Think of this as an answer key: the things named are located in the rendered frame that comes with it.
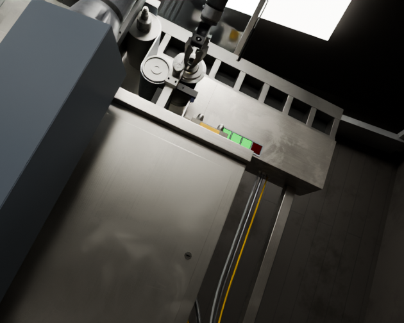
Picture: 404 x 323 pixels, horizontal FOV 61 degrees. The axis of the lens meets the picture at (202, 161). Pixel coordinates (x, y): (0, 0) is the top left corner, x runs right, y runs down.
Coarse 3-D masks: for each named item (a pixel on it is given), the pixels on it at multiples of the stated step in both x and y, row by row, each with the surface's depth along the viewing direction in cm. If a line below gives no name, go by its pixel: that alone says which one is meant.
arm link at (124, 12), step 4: (112, 0) 86; (116, 0) 86; (120, 0) 87; (124, 0) 88; (128, 0) 89; (132, 0) 91; (136, 0) 94; (116, 4) 86; (120, 4) 87; (124, 4) 88; (128, 4) 90; (132, 4) 92; (120, 8) 87; (124, 8) 89; (128, 8) 91; (124, 12) 89; (128, 12) 92; (124, 16) 90
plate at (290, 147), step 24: (24, 0) 170; (48, 0) 173; (216, 96) 181; (240, 96) 184; (216, 120) 178; (240, 120) 181; (264, 120) 184; (288, 120) 187; (264, 144) 180; (288, 144) 184; (312, 144) 187; (264, 168) 186; (288, 168) 180; (312, 168) 183
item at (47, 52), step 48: (0, 48) 74; (48, 48) 74; (96, 48) 74; (0, 96) 70; (48, 96) 70; (96, 96) 83; (0, 144) 66; (48, 144) 70; (0, 192) 63; (48, 192) 78; (0, 240) 66; (0, 288) 73
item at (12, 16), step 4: (44, 0) 149; (12, 8) 140; (8, 12) 140; (12, 12) 140; (16, 12) 140; (20, 12) 141; (8, 16) 139; (12, 16) 140; (16, 16) 140; (4, 20) 138; (8, 20) 139; (12, 20) 139; (16, 20) 140; (0, 24) 138; (4, 24) 138; (8, 24) 138; (12, 24) 139; (0, 28) 137; (4, 28) 138; (8, 28) 138; (4, 32) 137
